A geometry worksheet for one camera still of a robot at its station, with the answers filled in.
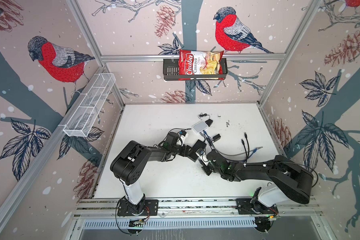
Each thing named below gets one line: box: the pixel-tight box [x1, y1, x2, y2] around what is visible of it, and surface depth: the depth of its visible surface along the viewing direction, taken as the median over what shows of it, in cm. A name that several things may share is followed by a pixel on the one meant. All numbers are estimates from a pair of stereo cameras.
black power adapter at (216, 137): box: [212, 133, 221, 142], surface depth 100 cm
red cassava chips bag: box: [178, 49, 224, 81], surface depth 90 cm
